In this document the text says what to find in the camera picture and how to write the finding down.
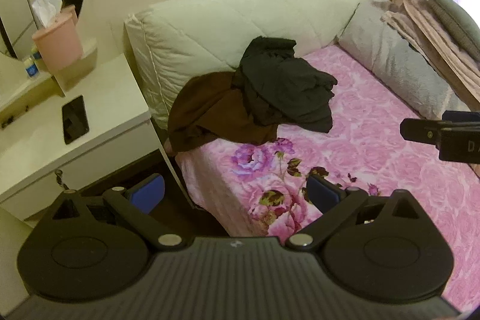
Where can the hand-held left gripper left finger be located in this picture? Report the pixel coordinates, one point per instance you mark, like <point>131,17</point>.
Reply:
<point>147,192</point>

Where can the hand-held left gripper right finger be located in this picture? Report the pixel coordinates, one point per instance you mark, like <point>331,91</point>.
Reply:
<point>321,192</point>

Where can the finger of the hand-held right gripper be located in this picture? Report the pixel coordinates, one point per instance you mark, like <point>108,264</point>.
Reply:
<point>418,130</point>

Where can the black garment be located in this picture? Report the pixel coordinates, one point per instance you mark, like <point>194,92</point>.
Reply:
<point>285,87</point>

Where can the pink floral blanket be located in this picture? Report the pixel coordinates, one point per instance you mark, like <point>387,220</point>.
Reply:
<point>375,162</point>

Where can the grey pillow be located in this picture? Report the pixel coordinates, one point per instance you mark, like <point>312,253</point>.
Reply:
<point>397,61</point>

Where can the white dresser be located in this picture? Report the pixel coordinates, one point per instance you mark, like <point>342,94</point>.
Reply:
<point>112,110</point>

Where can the beige folded blanket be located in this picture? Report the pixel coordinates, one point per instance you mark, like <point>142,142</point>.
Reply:
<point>431,39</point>

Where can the brown garment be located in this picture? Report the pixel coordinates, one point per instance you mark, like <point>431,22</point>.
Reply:
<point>210,113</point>

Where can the black phone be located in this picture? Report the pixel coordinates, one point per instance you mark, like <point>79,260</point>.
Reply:
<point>75,119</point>

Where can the grey-green cushion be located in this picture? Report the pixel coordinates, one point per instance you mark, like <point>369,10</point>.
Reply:
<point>457,20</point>

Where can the small white bottle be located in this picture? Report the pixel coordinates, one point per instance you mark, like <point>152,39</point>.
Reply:
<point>30,68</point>

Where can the pink tissue holder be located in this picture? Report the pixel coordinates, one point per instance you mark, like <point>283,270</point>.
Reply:
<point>60,42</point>

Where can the cream quilted headboard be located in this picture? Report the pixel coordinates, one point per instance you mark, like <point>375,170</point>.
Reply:
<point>210,27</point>

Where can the white tissue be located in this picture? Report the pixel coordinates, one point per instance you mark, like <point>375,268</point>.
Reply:
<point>47,7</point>

